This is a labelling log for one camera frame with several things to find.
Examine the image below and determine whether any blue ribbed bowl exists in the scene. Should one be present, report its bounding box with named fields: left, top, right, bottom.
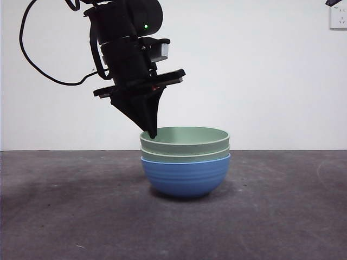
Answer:
left=140, top=154, right=232, bottom=200

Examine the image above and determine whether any green ribbed bowl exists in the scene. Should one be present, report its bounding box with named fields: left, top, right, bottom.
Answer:
left=139, top=126, right=230, bottom=157
left=140, top=146, right=230, bottom=164

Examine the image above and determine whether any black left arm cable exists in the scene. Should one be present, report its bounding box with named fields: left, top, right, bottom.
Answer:
left=19, top=0, right=114, bottom=87

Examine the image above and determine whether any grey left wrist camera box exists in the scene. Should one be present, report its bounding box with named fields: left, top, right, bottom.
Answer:
left=150, top=39, right=171, bottom=62

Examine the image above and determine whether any white wall socket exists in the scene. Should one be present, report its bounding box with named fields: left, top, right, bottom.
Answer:
left=329, top=5, right=347, bottom=30

